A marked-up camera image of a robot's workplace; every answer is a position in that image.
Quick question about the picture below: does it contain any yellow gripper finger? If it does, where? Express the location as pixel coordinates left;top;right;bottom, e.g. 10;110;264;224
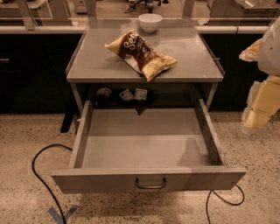
239;38;262;62
241;75;280;135

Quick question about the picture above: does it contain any grey top drawer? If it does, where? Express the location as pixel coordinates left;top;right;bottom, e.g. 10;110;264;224
52;101;246;193

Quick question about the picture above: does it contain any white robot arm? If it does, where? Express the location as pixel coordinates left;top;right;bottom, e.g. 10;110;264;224
239;17;280;134

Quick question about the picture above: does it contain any grey drawer cabinet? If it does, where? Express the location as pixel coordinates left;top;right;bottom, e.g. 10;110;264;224
66;19;223;109

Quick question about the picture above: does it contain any white bowl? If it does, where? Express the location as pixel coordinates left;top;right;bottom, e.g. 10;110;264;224
138;13;163;33

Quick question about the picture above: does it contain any right small white packet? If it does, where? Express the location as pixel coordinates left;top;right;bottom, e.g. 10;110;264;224
134;88;148;101

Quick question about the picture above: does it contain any small white packet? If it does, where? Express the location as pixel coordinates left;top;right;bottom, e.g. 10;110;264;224
134;88;148;101
119;89;134;102

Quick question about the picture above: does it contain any brown yellow chip bag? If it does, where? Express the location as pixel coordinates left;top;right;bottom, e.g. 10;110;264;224
104;31;178;81

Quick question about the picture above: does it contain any office chair base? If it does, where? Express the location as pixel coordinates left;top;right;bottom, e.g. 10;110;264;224
123;0;170;14

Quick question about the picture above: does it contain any left small white packet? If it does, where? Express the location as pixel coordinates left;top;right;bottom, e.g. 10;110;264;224
119;89;134;102

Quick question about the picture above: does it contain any round object in cabinet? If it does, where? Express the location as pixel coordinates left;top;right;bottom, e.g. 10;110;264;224
95;87;112;99

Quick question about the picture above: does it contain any blue tape mark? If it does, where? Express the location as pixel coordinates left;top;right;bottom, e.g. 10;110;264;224
48;205;79;224

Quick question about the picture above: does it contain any white railing counter edge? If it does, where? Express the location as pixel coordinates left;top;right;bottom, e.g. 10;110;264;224
0;25;269;34

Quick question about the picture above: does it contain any black cable on floor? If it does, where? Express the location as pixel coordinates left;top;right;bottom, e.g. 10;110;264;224
31;143;246;224

